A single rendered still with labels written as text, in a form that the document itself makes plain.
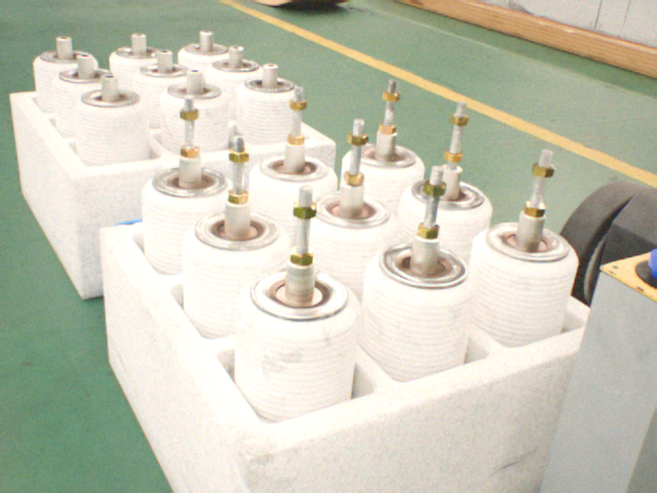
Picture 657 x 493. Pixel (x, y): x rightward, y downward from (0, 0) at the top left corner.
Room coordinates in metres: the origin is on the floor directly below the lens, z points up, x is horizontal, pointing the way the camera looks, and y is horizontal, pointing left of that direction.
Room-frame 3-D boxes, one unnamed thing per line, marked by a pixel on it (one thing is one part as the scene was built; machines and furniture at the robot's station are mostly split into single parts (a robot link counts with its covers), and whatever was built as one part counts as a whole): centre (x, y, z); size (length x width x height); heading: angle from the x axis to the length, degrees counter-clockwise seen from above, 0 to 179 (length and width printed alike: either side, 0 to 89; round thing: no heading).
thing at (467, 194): (0.71, -0.12, 0.25); 0.08 x 0.08 x 0.01
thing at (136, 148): (0.95, 0.30, 0.16); 0.10 x 0.10 x 0.18
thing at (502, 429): (0.65, -0.02, 0.09); 0.39 x 0.39 x 0.18; 32
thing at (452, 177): (0.71, -0.12, 0.26); 0.02 x 0.02 x 0.03
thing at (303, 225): (0.49, 0.02, 0.30); 0.01 x 0.01 x 0.08
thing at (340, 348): (0.49, 0.02, 0.16); 0.10 x 0.10 x 0.18
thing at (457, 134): (0.71, -0.12, 0.31); 0.01 x 0.01 x 0.08
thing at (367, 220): (0.65, -0.02, 0.25); 0.08 x 0.08 x 0.01
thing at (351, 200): (0.65, -0.02, 0.26); 0.02 x 0.02 x 0.03
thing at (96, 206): (1.11, 0.27, 0.09); 0.39 x 0.39 x 0.18; 33
